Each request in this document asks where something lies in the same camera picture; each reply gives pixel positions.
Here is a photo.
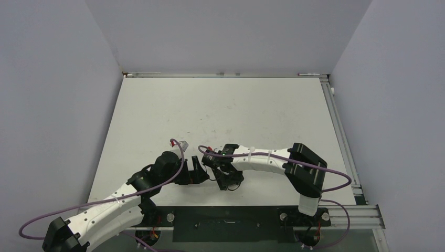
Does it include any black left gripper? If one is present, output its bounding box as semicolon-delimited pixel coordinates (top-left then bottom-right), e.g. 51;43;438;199
161;155;208;185

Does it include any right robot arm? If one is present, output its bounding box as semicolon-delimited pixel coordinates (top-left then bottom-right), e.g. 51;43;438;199
202;143;327;225

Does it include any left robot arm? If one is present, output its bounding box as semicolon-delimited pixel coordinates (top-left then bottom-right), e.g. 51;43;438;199
42;151;209;251

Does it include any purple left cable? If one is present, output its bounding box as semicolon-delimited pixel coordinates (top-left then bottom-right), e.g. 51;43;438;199
18;138;185;240

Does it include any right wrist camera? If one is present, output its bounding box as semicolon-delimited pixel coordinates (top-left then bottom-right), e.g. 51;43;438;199
205;146;221;154

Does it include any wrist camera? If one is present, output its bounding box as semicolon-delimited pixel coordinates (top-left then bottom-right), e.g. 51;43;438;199
170;139;189;152
205;146;221;154

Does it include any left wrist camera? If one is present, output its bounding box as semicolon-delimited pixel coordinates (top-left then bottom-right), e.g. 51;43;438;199
170;139;189;152

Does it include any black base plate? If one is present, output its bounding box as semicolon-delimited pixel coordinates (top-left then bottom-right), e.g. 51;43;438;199
136;206;331;245

